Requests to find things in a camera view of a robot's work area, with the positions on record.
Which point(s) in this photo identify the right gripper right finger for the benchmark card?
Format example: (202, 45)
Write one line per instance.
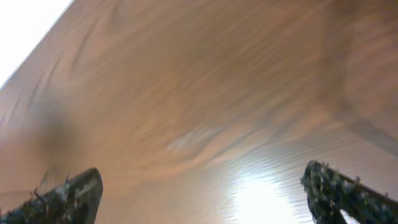
(329, 192)

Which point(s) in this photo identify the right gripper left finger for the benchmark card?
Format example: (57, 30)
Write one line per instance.
(73, 200)

